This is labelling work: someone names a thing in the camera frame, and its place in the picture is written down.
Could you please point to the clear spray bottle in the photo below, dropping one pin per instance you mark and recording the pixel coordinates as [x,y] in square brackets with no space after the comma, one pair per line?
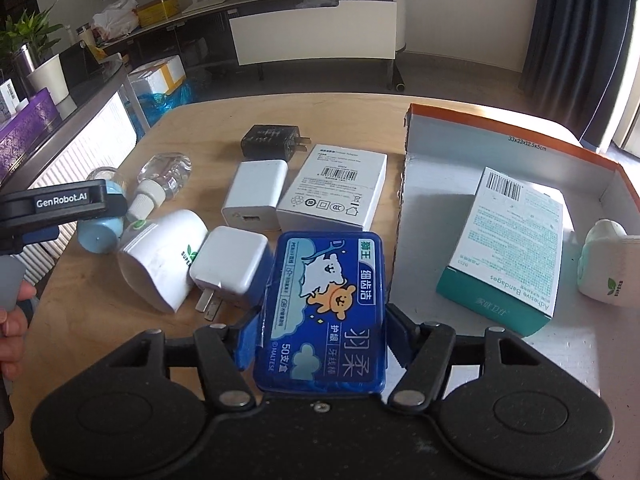
[165,172]

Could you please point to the purple patterned box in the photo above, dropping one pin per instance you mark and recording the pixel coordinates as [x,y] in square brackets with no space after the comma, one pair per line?
[27,130]

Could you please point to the white cube charger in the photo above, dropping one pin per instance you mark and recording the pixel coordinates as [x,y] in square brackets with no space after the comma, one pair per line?
[255,190]

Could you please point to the small bottle with blue cap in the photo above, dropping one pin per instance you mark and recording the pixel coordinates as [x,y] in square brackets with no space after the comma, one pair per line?
[100,235]

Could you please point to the person's left hand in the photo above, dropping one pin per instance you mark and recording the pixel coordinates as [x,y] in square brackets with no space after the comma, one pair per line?
[12,340]

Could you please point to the round ribbed counter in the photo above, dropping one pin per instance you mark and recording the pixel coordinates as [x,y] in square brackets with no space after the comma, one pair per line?
[90,130]

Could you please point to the black stand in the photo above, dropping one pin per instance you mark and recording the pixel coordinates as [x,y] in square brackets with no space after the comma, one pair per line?
[80,67]

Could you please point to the leafy green plant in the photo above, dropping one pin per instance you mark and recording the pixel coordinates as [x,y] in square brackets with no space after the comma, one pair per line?
[27,27]

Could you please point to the blue floss pick box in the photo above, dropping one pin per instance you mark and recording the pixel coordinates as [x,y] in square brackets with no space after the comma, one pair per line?
[325,310]

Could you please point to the dark blue curtain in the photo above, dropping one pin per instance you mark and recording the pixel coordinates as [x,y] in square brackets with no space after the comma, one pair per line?
[570,35]

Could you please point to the cardboard box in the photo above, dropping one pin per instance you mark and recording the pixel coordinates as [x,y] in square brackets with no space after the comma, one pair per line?
[157,75]

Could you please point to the long television console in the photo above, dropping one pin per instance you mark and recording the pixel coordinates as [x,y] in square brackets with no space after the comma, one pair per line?
[210,22]

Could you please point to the small white charger with prongs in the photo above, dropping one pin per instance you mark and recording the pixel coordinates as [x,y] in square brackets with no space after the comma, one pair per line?
[230,265]

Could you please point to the yellow box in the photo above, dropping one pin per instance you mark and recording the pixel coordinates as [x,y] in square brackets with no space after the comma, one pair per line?
[157,10]

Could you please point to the orange-edged cardboard box tray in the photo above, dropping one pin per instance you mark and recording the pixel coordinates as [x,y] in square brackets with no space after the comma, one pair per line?
[430,200]

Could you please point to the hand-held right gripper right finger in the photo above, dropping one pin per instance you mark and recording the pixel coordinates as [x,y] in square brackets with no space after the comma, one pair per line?
[400,335]

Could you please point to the white plastic bag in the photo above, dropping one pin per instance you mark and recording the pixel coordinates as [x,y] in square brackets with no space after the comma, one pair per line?
[115,20]

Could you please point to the white paper cup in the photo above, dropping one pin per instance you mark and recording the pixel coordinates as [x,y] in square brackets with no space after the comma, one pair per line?
[50,80]

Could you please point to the white plug-in device green logo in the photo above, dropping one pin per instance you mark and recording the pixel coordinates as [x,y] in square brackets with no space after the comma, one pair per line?
[607,265]
[160,255]

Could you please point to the steel cup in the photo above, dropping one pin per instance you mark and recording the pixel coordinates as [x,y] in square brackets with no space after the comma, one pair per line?
[25,65]

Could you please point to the blue plastic bags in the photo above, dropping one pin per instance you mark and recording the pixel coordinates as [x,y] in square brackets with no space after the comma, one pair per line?
[170,102]

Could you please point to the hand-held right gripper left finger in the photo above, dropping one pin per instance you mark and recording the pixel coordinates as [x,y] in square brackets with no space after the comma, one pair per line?
[247,340]

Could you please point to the teal and white bandage box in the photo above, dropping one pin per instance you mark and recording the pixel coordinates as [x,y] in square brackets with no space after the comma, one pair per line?
[505,245]

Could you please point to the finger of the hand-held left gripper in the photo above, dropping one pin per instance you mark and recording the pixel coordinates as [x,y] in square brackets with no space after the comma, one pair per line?
[114,200]

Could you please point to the black charger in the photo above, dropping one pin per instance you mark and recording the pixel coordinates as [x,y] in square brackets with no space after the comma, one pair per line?
[270,141]

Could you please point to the white medicine box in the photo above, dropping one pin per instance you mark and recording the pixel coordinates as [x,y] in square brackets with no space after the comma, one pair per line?
[7,97]

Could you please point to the white flat carton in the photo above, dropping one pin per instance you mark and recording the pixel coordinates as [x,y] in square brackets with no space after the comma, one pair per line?
[332,185]

